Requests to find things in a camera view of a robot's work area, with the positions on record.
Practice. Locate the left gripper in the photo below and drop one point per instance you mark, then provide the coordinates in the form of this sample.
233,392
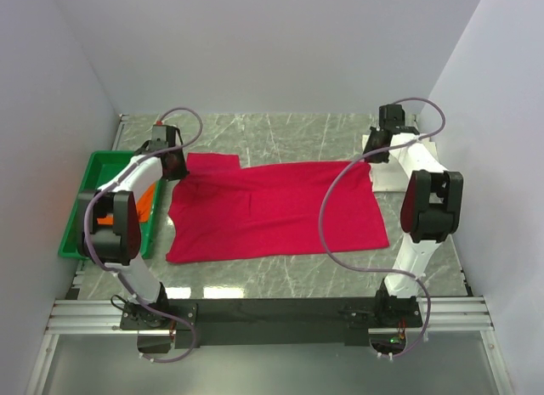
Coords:
182,172

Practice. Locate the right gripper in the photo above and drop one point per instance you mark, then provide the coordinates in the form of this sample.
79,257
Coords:
376,158

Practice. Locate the pink t shirt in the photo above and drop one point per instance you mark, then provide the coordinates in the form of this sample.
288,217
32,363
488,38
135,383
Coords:
223,211

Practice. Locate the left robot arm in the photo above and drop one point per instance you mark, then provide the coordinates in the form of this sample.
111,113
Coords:
116,248

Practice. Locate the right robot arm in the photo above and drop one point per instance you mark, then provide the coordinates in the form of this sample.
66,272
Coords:
431,209

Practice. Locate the folded white t shirt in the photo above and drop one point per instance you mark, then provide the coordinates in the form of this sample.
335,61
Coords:
394,175

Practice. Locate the orange t shirt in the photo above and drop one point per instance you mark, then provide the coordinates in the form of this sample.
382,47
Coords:
144,207

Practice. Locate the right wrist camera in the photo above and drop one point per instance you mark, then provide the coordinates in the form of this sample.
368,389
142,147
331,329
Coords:
391,115

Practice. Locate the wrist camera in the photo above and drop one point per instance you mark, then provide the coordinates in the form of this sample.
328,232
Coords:
163,136
391,115

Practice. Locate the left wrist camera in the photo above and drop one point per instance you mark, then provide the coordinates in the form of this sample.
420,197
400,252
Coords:
163,136

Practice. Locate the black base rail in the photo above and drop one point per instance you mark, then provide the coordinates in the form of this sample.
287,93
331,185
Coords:
235,321

